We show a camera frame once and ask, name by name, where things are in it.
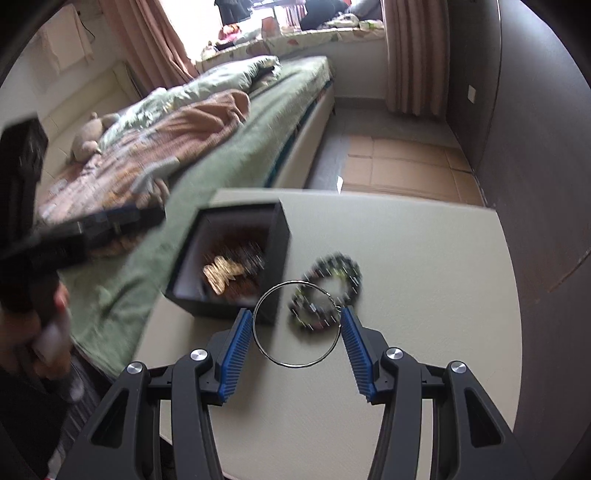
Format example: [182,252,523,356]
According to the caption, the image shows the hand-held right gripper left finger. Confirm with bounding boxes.
[55,308,254,480]

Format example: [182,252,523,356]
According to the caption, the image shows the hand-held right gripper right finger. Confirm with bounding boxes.
[339,305,525,480]

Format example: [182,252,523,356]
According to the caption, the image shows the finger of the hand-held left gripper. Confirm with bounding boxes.
[81,205,167,252]

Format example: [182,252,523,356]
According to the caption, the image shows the silver hoop bangle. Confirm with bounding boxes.
[252,281,344,369]

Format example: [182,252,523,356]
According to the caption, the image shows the dark bead bracelet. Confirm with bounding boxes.
[287,281,345,332]
[302,253,365,305]

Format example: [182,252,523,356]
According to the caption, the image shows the gold butterfly ornament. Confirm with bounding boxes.
[203,256,247,296]

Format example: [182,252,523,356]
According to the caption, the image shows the pile of mixed jewelry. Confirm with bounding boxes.
[201,224,273,303]

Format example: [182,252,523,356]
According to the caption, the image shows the black jewelry box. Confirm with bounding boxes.
[165,200,291,321]

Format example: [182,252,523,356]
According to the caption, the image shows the person's left hand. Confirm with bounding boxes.
[0,281,75,384]

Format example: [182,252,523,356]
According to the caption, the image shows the beige plush toy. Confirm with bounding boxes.
[67,112,120,162]

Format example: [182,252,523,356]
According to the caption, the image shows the white low table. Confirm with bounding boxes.
[134,187,525,480]

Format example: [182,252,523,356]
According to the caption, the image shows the cream padded headboard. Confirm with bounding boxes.
[0,60,144,185]

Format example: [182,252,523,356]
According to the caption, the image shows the pink fleece blanket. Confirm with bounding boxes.
[39,89,252,222]

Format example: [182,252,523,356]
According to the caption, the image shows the peach towel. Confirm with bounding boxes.
[41,6,95,75]

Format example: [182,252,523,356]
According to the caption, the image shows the pale green duvet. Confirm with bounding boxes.
[99,55,282,148]

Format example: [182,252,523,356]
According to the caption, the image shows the pink curtain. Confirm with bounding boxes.
[113,0,199,93]
[382,0,451,117]

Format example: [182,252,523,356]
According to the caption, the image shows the hanging dark clothes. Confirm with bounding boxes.
[215,0,252,26]

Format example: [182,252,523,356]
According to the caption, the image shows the floral window seat cushion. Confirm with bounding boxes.
[196,21,386,63]

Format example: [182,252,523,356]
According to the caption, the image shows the grey wardrobe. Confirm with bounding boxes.
[448,0,591,480]

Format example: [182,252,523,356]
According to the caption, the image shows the black bag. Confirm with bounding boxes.
[300,0,349,31]

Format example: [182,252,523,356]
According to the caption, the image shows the grey pillow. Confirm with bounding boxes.
[348,0,384,17]

